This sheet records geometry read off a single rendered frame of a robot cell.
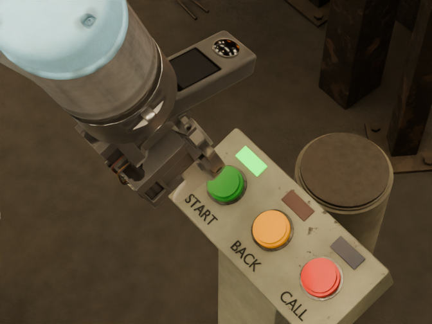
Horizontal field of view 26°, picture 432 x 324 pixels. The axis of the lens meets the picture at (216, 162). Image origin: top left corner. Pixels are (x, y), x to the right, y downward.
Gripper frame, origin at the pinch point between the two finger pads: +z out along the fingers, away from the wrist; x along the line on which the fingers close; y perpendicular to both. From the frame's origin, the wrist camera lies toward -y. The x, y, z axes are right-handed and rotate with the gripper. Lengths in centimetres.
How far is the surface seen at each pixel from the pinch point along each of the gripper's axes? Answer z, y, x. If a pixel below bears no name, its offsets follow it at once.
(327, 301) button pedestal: 6.8, 1.2, 17.0
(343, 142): 20.7, -14.7, 0.4
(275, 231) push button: 5.7, 0.0, 8.1
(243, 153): 6.6, -3.8, -1.4
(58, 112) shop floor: 67, 10, -64
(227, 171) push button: 5.7, -1.0, -0.8
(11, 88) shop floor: 66, 13, -75
